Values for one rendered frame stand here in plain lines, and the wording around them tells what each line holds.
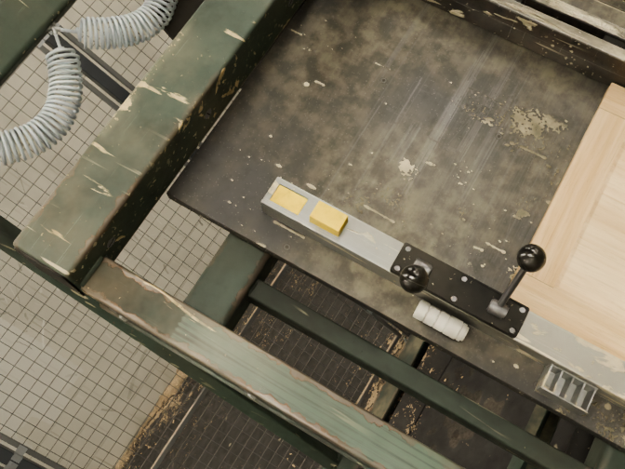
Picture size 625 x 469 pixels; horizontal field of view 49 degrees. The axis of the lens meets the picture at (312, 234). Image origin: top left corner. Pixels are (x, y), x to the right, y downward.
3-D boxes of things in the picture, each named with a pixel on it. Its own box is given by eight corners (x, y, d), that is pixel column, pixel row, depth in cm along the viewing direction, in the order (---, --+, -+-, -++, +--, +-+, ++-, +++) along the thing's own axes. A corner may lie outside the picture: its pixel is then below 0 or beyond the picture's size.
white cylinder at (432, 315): (410, 318, 101) (458, 345, 100) (413, 313, 98) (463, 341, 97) (419, 301, 102) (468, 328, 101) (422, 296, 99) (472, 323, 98)
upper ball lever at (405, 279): (428, 285, 100) (418, 301, 87) (405, 272, 100) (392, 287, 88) (440, 261, 99) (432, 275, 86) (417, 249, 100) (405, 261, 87)
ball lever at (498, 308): (503, 328, 95) (549, 262, 87) (478, 315, 96) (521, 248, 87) (509, 312, 98) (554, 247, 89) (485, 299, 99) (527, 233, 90)
